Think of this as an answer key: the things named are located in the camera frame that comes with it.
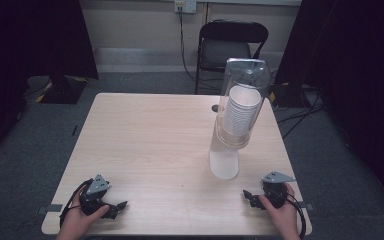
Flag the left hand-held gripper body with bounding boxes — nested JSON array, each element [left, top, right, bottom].
[[79, 173, 111, 216]]

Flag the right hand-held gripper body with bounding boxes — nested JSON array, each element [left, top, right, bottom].
[[261, 171, 297, 210]]

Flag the person's right hand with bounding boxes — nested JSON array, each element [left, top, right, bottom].
[[258, 183, 302, 240]]

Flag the person's left hand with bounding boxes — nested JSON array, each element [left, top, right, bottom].
[[55, 191, 111, 240]]

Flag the clear cup dispenser white base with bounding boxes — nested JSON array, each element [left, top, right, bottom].
[[208, 57, 272, 181]]

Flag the stack of white paper cups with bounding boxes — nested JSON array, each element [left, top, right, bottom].
[[222, 85, 263, 138]]

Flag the black box with yellow tape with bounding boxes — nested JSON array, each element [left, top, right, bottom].
[[268, 81, 314, 108]]

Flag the black stand base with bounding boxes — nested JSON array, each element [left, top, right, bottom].
[[39, 74, 88, 105]]

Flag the black folding chair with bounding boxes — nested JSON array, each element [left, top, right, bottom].
[[194, 19, 270, 96]]

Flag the dark curtain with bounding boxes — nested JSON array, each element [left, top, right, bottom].
[[0, 0, 100, 168], [274, 0, 384, 214]]

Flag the grey table edge bracket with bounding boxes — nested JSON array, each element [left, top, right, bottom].
[[36, 203, 64, 215], [296, 201, 315, 212]]

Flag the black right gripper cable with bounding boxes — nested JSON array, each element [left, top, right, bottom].
[[284, 195, 308, 240]]

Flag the black floor cables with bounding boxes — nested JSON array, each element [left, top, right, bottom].
[[275, 84, 326, 140]]

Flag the black wall power cable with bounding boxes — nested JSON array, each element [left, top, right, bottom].
[[178, 6, 198, 83]]

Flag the white wall outlet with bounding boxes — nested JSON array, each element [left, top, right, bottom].
[[174, 0, 198, 15]]

